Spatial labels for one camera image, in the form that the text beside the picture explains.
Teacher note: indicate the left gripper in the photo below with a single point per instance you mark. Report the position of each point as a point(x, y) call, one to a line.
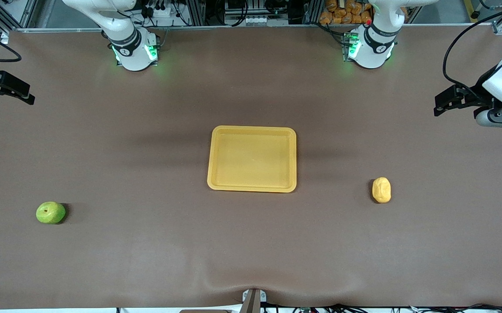
point(476, 94)

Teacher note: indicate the yellow potato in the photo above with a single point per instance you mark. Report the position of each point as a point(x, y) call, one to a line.
point(381, 190)

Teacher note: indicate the green apple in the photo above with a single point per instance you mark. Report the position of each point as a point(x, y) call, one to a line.
point(51, 213)

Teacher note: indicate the yellow plastic tray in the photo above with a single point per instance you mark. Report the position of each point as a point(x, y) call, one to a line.
point(251, 161)

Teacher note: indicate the orange toy food pile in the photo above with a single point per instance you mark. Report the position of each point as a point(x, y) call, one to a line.
point(342, 15)

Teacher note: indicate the white power strip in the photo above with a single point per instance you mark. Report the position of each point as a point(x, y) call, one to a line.
point(164, 11)

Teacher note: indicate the large table cover mat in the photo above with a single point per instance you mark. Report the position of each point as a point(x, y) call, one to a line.
point(146, 252)

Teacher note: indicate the metal table clamp bracket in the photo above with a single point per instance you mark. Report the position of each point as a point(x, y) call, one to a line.
point(253, 302)

